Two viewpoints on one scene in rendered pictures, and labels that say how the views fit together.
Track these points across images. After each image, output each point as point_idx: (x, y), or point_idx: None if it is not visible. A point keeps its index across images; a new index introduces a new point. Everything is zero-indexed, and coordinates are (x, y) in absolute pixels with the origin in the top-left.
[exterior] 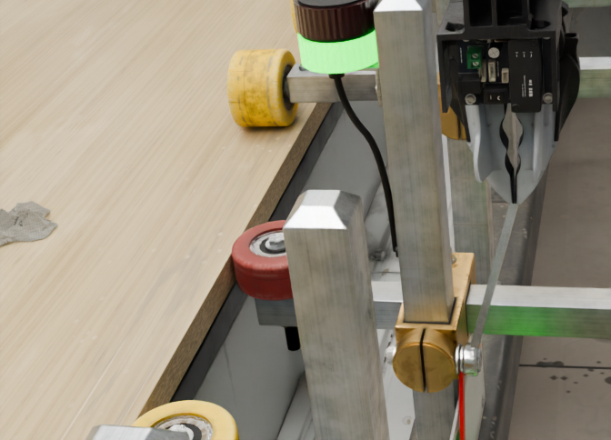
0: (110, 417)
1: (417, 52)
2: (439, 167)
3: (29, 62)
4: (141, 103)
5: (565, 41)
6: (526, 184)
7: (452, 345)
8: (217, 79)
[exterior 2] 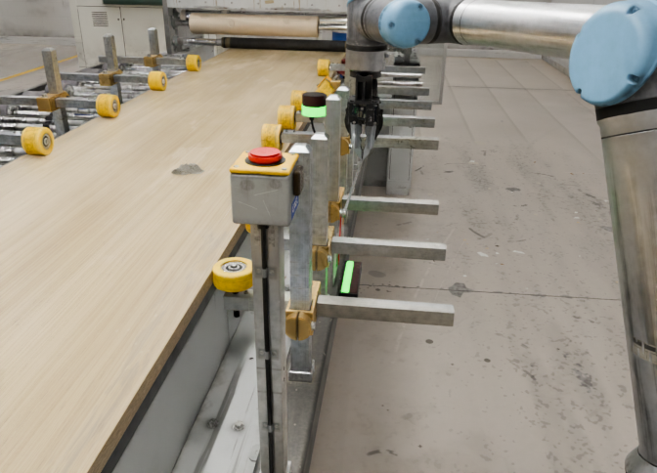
0: None
1: (337, 112)
2: (339, 150)
3: (174, 128)
4: (223, 142)
5: (379, 110)
6: (366, 152)
7: (338, 207)
8: (250, 138)
